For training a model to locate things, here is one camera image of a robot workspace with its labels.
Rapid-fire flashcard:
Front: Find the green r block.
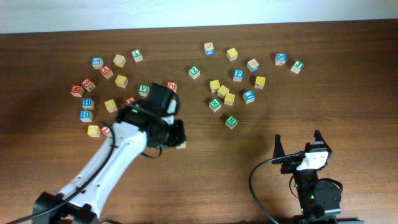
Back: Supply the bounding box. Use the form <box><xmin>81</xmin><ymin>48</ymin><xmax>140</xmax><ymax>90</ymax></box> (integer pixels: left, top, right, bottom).
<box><xmin>209</xmin><ymin>98</ymin><xmax>221</xmax><ymax>112</ymax></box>
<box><xmin>225</xmin><ymin>115</ymin><xmax>238</xmax><ymax>129</ymax></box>

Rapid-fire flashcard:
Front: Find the red A letter block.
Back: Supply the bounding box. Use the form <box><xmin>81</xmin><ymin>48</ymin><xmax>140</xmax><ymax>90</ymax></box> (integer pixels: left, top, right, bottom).
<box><xmin>125</xmin><ymin>96</ymin><xmax>136</xmax><ymax>105</ymax></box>

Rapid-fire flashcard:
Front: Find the blue P letter block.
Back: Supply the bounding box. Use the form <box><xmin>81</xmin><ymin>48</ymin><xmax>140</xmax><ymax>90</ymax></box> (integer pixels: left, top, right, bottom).
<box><xmin>233</xmin><ymin>69</ymin><xmax>244</xmax><ymax>82</ymax></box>

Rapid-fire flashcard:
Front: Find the red O letter block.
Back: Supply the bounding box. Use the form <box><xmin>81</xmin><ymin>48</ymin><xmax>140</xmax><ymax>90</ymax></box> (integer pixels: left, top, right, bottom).
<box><xmin>167</xmin><ymin>82</ymin><xmax>177</xmax><ymax>92</ymax></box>

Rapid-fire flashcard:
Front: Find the yellow sided plain block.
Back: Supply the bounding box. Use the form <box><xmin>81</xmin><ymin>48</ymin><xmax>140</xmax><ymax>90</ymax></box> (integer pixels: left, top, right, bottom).
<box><xmin>113</xmin><ymin>54</ymin><xmax>126</xmax><ymax>68</ymax></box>

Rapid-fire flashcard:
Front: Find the yellow C letter block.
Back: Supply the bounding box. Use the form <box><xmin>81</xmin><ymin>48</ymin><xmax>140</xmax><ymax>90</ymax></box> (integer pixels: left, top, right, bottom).
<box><xmin>175</xmin><ymin>141</ymin><xmax>187</xmax><ymax>149</ymax></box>

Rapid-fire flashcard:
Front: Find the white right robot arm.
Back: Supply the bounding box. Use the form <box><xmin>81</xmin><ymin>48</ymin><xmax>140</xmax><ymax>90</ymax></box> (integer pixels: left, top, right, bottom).
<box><xmin>273</xmin><ymin>130</ymin><xmax>343</xmax><ymax>223</ymax></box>

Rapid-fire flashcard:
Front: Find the blue X letter block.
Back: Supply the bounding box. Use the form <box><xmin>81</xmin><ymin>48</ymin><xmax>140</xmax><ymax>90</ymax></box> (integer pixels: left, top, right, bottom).
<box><xmin>275</xmin><ymin>52</ymin><xmax>287</xmax><ymax>66</ymax></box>

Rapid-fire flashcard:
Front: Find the red M letter block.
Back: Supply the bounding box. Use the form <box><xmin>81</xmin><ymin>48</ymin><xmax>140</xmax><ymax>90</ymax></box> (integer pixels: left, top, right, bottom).
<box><xmin>70</xmin><ymin>85</ymin><xmax>84</xmax><ymax>97</ymax></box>

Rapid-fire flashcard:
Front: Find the yellow block cluster middle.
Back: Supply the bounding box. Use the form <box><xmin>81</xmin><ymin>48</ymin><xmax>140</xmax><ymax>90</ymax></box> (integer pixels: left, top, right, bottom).
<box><xmin>217</xmin><ymin>85</ymin><xmax>229</xmax><ymax>99</ymax></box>

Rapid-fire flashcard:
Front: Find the yellow block cluster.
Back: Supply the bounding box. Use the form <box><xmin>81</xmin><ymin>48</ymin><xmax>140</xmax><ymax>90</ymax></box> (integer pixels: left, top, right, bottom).
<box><xmin>224</xmin><ymin>93</ymin><xmax>236</xmax><ymax>106</ymax></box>
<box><xmin>217</xmin><ymin>85</ymin><xmax>229</xmax><ymax>99</ymax></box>
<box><xmin>209</xmin><ymin>80</ymin><xmax>221</xmax><ymax>93</ymax></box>
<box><xmin>115</xmin><ymin>75</ymin><xmax>128</xmax><ymax>88</ymax></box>

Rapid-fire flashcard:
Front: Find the orange sided plain block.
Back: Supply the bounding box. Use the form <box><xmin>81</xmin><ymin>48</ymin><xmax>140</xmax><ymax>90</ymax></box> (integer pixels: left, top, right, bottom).
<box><xmin>247</xmin><ymin>59</ymin><xmax>259</xmax><ymax>73</ymax></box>

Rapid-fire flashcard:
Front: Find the green J letter block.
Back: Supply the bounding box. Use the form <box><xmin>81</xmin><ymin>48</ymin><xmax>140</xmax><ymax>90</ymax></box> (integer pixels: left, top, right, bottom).
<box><xmin>290</xmin><ymin>60</ymin><xmax>304</xmax><ymax>74</ymax></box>

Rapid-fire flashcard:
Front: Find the blue 5 number block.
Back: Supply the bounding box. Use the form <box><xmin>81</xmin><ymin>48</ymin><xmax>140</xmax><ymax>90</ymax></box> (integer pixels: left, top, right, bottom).
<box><xmin>91</xmin><ymin>57</ymin><xmax>104</xmax><ymax>70</ymax></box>

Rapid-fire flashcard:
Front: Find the blue H block near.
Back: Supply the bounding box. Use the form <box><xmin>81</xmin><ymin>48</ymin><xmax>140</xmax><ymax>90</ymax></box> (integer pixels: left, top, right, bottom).
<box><xmin>79</xmin><ymin>110</ymin><xmax>93</xmax><ymax>122</ymax></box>

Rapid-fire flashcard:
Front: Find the red 9 number block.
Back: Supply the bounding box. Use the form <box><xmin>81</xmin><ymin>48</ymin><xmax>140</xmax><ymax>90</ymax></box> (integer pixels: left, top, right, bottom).
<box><xmin>81</xmin><ymin>78</ymin><xmax>96</xmax><ymax>92</ymax></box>

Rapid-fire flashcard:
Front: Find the green Z letter block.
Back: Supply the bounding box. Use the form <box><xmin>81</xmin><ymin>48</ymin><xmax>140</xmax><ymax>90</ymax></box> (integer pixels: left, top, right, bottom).
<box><xmin>188</xmin><ymin>66</ymin><xmax>200</xmax><ymax>79</ymax></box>

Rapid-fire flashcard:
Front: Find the yellow Q letter block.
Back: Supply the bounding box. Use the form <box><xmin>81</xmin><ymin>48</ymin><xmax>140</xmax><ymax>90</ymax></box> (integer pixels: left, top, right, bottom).
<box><xmin>87</xmin><ymin>125</ymin><xmax>101</xmax><ymax>138</ymax></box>

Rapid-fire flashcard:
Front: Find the blue h block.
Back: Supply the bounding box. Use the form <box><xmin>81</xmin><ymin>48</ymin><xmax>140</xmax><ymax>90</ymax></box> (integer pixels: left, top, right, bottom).
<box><xmin>81</xmin><ymin>98</ymin><xmax>95</xmax><ymax>110</ymax></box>
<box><xmin>79</xmin><ymin>110</ymin><xmax>93</xmax><ymax>122</ymax></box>

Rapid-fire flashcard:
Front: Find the blue E letter block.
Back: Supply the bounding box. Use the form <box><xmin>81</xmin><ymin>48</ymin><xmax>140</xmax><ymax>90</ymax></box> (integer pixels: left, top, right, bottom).
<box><xmin>243</xmin><ymin>90</ymin><xmax>256</xmax><ymax>104</ymax></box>

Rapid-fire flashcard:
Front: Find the blue H block far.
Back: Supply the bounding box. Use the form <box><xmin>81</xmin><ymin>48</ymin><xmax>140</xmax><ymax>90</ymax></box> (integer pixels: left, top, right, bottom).
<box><xmin>81</xmin><ymin>98</ymin><xmax>95</xmax><ymax>110</ymax></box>

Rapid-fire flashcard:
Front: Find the green L letter block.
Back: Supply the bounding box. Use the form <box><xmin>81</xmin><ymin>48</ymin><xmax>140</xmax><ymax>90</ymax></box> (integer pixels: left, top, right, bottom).
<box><xmin>131</xmin><ymin>49</ymin><xmax>143</xmax><ymax>63</ymax></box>

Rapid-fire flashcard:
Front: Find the yellow block cluster lower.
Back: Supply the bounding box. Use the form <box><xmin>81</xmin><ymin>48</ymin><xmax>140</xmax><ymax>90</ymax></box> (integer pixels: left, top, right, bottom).
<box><xmin>224</xmin><ymin>93</ymin><xmax>236</xmax><ymax>106</ymax></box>

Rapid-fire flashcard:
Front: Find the yellow block far top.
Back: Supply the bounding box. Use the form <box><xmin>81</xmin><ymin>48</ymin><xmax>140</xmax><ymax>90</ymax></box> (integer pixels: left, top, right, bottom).
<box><xmin>226</xmin><ymin>48</ymin><xmax>238</xmax><ymax>61</ymax></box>

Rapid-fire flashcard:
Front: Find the yellow block right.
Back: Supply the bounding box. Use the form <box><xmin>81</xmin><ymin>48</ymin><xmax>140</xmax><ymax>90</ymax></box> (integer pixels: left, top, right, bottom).
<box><xmin>254</xmin><ymin>76</ymin><xmax>266</xmax><ymax>89</ymax></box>

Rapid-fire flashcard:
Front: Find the yellow O letter block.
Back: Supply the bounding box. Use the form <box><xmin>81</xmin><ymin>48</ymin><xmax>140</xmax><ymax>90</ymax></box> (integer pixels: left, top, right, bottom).
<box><xmin>104</xmin><ymin>99</ymin><xmax>118</xmax><ymax>113</ymax></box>

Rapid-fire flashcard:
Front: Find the green V letter block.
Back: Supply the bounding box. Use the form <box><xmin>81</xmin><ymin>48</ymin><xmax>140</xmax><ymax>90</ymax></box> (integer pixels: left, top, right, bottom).
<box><xmin>138</xmin><ymin>84</ymin><xmax>150</xmax><ymax>97</ymax></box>

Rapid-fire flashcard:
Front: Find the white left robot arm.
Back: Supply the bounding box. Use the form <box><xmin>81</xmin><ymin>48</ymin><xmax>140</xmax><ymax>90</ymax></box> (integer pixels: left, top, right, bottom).
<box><xmin>32</xmin><ymin>83</ymin><xmax>186</xmax><ymax>223</ymax></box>

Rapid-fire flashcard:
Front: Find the red I letter block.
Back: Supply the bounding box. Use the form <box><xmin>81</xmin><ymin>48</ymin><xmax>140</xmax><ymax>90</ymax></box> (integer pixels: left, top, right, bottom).
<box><xmin>100</xmin><ymin>126</ymin><xmax>111</xmax><ymax>136</ymax></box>

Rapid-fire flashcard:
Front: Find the blue sided top block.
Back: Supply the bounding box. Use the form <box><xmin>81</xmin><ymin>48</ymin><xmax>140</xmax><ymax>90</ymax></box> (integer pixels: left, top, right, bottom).
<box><xmin>204</xmin><ymin>42</ymin><xmax>215</xmax><ymax>55</ymax></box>

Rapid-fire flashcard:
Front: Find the red A block far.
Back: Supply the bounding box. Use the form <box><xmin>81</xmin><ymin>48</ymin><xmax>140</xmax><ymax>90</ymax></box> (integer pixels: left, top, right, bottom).
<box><xmin>99</xmin><ymin>65</ymin><xmax>114</xmax><ymax>80</ymax></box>

